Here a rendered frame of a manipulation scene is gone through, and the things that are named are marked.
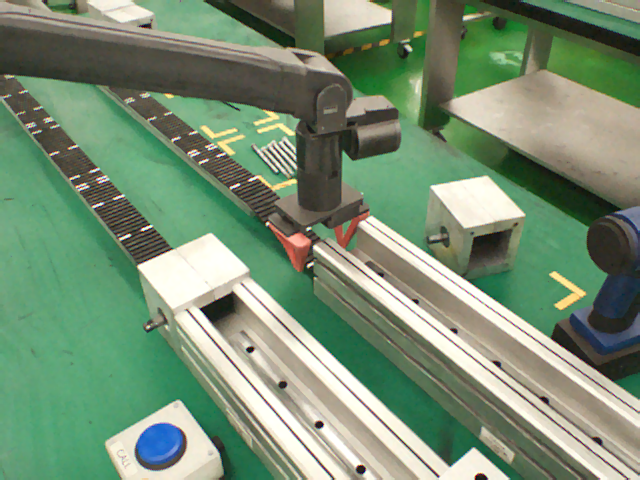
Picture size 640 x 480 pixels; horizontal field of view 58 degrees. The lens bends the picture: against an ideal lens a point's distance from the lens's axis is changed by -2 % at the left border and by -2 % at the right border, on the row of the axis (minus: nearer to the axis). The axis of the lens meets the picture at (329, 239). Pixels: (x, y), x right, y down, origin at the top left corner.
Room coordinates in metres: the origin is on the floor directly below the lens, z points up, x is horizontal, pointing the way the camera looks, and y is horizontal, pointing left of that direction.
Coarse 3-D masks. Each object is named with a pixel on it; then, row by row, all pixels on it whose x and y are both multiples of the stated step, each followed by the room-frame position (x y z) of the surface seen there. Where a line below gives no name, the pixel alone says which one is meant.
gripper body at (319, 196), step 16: (304, 176) 0.60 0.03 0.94; (320, 176) 0.60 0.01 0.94; (336, 176) 0.61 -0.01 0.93; (304, 192) 0.60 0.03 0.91; (320, 192) 0.60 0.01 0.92; (336, 192) 0.61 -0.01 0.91; (352, 192) 0.64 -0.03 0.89; (288, 208) 0.60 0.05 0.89; (304, 208) 0.60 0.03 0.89; (320, 208) 0.60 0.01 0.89; (336, 208) 0.60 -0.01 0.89; (304, 224) 0.57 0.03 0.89
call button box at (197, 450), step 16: (160, 416) 0.33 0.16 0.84; (176, 416) 0.33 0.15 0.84; (128, 432) 0.31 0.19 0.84; (192, 432) 0.31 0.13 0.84; (112, 448) 0.29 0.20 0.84; (128, 448) 0.30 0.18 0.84; (192, 448) 0.30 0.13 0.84; (208, 448) 0.30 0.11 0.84; (224, 448) 0.33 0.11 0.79; (128, 464) 0.28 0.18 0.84; (144, 464) 0.28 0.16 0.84; (160, 464) 0.28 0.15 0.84; (176, 464) 0.28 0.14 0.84; (192, 464) 0.28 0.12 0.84; (208, 464) 0.28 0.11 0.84
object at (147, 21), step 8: (120, 8) 1.48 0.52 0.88; (128, 8) 1.48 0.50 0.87; (136, 8) 1.48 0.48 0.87; (104, 16) 1.44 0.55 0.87; (112, 16) 1.42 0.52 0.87; (120, 16) 1.42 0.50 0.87; (128, 16) 1.42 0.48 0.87; (136, 16) 1.42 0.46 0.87; (144, 16) 1.42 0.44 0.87; (152, 16) 1.43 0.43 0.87; (128, 24) 1.39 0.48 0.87; (136, 24) 1.40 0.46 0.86; (144, 24) 1.43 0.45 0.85; (152, 24) 1.43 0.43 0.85
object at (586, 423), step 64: (320, 256) 0.55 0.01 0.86; (384, 256) 0.56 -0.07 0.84; (384, 320) 0.46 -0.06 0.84; (448, 320) 0.46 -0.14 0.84; (512, 320) 0.43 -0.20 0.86; (448, 384) 0.38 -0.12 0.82; (512, 384) 0.35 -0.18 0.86; (576, 384) 0.35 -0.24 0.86; (512, 448) 0.31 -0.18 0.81; (576, 448) 0.28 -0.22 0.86
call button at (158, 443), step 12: (144, 432) 0.30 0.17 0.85; (156, 432) 0.30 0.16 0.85; (168, 432) 0.30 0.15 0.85; (144, 444) 0.29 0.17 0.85; (156, 444) 0.29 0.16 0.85; (168, 444) 0.29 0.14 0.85; (180, 444) 0.29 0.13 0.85; (144, 456) 0.28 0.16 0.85; (156, 456) 0.28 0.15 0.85; (168, 456) 0.28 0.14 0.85
